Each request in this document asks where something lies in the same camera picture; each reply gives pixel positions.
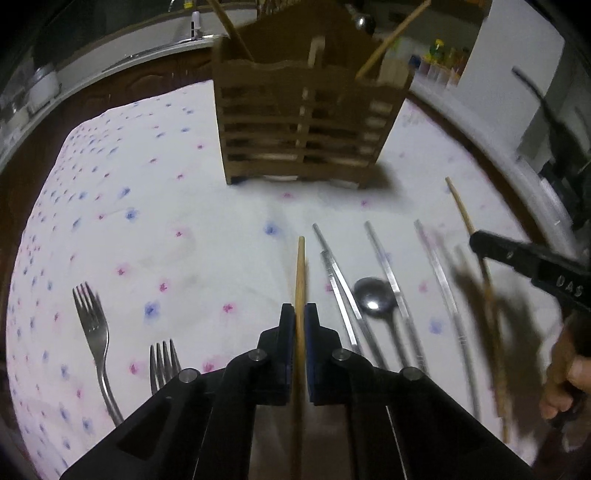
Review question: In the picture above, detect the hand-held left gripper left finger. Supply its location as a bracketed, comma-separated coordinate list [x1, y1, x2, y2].
[60, 302, 298, 480]

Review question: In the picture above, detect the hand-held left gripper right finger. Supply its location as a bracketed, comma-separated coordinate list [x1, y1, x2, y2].
[302, 302, 537, 480]

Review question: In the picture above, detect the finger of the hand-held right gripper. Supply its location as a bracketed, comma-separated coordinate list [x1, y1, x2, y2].
[469, 230, 539, 278]

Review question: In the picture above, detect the metal spoon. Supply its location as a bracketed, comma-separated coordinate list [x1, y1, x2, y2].
[353, 277, 414, 371]

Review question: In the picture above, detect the brown wooden utensil holder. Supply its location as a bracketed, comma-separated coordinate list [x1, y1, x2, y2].
[211, 4, 415, 190]

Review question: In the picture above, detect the person's right hand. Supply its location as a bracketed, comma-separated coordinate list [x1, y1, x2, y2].
[539, 318, 591, 421]

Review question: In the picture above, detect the metal chopstick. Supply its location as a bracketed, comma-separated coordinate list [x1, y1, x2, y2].
[414, 219, 482, 423]
[312, 223, 387, 370]
[321, 250, 362, 356]
[364, 221, 430, 377]

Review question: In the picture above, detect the dark cookware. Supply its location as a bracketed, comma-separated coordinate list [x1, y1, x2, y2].
[512, 66, 591, 232]

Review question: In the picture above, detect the small metal fork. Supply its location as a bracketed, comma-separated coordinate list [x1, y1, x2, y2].
[149, 339, 182, 395]

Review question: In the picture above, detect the white floral tablecloth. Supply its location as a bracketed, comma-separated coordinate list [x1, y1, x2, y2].
[4, 78, 573, 480]

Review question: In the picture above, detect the large metal fork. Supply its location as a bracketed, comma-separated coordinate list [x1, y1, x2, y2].
[72, 282, 124, 426]

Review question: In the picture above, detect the spice jar rack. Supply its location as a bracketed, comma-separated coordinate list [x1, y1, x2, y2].
[417, 39, 470, 89]

